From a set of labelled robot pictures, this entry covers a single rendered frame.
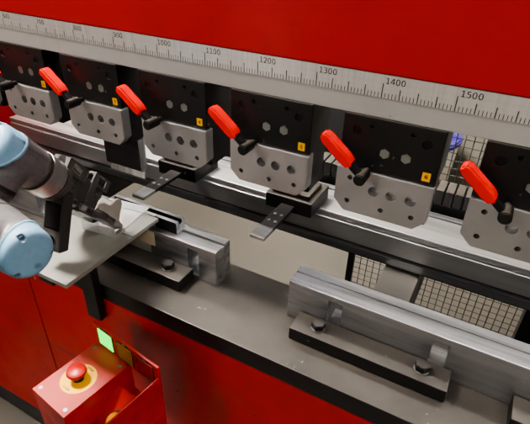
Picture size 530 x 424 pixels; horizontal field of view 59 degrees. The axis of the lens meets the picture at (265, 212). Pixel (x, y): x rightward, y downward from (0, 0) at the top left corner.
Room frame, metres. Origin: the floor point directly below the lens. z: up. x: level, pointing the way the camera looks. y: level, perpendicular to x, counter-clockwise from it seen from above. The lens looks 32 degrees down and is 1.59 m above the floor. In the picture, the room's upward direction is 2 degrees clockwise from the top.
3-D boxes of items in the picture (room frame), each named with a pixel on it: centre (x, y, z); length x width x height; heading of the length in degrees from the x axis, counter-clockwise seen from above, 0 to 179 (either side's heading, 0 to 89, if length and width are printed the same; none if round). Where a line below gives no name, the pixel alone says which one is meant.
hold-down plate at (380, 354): (0.61, -0.20, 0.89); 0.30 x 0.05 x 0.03; 63
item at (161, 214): (0.92, 0.28, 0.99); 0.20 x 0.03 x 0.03; 63
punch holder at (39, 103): (1.04, 0.51, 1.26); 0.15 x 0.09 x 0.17; 63
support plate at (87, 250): (0.81, 0.38, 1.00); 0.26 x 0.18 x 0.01; 153
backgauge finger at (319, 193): (0.94, -0.04, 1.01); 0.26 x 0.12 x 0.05; 153
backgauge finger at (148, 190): (1.09, 0.25, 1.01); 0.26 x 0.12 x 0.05; 153
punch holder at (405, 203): (0.68, -0.20, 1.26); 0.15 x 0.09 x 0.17; 63
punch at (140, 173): (0.94, 0.31, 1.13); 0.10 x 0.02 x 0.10; 63
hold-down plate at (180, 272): (0.87, 0.30, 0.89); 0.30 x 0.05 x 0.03; 63
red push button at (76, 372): (0.62, 0.37, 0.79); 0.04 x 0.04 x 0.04
